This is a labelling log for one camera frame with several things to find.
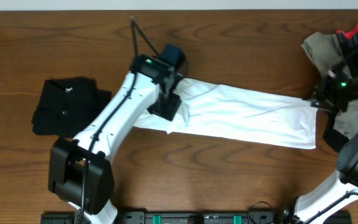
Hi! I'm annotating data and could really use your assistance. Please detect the white t-shirt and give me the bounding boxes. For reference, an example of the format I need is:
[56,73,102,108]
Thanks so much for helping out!
[134,78,317,149]

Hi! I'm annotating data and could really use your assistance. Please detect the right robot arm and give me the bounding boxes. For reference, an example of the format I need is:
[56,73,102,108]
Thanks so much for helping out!
[288,133,358,223]

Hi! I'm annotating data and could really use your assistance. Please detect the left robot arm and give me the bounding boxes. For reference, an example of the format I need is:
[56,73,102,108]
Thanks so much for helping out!
[48,53,186,223]

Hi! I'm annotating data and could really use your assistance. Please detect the grey khaki garment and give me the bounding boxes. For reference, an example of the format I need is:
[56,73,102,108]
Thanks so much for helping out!
[301,32,358,139]

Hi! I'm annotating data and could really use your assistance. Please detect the dark navy garment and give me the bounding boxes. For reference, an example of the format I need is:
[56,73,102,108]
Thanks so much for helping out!
[323,34,358,152]

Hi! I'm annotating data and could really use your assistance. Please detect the red garment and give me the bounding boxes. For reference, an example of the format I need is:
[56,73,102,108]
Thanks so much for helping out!
[336,24,358,39]

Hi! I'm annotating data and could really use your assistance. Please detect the folded black polo shirt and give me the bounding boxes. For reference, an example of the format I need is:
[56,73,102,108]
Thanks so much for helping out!
[32,77,112,138]

